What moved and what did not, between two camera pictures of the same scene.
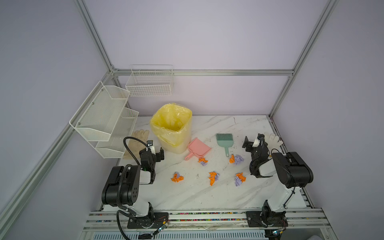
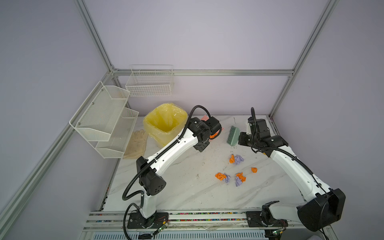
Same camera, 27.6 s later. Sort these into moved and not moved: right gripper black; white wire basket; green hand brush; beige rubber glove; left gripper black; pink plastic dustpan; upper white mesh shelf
Moved: left gripper black; pink plastic dustpan; green hand brush; right gripper black
Not moved: beige rubber glove; white wire basket; upper white mesh shelf
